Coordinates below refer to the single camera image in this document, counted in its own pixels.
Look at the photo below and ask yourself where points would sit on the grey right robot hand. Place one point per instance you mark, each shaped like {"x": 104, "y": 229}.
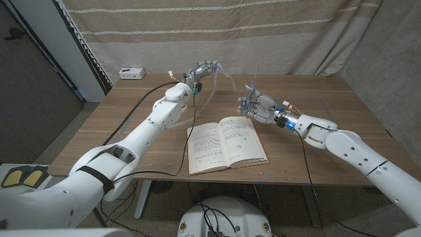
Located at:
{"x": 263, "y": 108}

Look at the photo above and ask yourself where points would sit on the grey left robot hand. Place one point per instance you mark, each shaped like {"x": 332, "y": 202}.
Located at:
{"x": 200, "y": 70}

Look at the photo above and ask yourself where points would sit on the clear tape strip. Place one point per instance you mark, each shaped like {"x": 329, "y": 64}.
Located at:
{"x": 215, "y": 82}

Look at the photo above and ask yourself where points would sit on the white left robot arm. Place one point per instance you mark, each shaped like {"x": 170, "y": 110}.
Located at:
{"x": 148, "y": 131}

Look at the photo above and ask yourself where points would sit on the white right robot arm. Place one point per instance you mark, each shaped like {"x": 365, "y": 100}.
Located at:
{"x": 361, "y": 154}

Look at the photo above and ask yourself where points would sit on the open book with red cover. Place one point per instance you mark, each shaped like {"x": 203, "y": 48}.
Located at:
{"x": 230, "y": 145}

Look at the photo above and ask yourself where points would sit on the beige striped curtain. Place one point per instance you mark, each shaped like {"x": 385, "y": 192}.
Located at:
{"x": 213, "y": 39}

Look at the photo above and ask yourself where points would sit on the white power strip box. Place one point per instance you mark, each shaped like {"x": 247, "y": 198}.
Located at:
{"x": 131, "y": 73}

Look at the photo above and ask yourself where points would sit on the grey metal table leg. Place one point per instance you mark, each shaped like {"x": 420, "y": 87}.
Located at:
{"x": 143, "y": 200}
{"x": 312, "y": 207}

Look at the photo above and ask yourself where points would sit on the white robot torso base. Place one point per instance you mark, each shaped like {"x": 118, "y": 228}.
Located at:
{"x": 237, "y": 217}

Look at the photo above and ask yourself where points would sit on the black ribbed round object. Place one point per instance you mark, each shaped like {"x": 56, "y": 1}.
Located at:
{"x": 162, "y": 186}

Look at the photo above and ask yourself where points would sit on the grey textured backdrop cloth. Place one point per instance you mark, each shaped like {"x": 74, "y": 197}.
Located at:
{"x": 388, "y": 66}

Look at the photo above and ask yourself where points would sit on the white floor platform board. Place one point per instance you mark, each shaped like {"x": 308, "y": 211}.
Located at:
{"x": 54, "y": 182}

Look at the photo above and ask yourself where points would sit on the yellow black foot pedal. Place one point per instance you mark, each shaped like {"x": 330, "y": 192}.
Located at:
{"x": 34, "y": 177}
{"x": 12, "y": 177}

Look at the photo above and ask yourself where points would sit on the black backdrop frame pole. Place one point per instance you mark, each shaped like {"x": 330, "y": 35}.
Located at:
{"x": 84, "y": 49}

